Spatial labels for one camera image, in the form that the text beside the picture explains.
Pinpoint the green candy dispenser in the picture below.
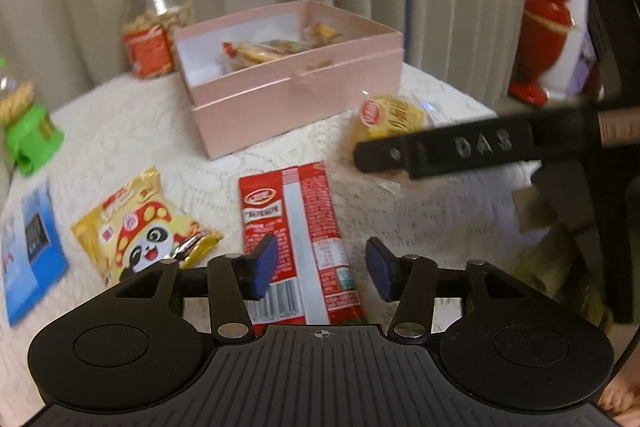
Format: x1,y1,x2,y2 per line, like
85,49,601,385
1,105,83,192
0,57,65,178

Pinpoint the long red snack packet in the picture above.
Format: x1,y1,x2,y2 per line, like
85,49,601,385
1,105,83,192
238,161,368,325

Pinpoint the glass jar with gold lid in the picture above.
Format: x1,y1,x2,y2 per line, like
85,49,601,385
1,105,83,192
120,0,197,80

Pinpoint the yellow panda snack packet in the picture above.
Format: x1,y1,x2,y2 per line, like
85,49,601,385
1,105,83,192
71,167,211,290

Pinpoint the small gold foil packet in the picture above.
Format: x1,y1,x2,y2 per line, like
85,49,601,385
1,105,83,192
172,229,224,270

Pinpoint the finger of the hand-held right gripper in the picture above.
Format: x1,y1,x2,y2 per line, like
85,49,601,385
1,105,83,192
354,113,540,180

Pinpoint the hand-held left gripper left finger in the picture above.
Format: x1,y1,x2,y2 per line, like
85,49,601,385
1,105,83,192
114,234,280,344

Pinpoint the yellow rice cracker packet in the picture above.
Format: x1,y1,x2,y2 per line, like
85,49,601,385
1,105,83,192
300,23,346,50
221,38,311,70

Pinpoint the yellow green packet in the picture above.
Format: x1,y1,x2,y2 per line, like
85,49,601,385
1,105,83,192
510,227,616,328

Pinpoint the yellow round cake packet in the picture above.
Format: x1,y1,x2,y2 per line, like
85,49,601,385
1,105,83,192
342,94,441,192

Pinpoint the pink cardboard box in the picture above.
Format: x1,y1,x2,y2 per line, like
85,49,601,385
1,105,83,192
172,0,405,160

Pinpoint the red vase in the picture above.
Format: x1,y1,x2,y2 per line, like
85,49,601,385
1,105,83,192
507,0,576,105

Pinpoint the blue packet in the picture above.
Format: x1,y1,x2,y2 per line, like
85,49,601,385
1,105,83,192
0,179,70,327

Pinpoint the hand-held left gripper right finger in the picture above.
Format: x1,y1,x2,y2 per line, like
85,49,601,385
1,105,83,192
365,237,531,346

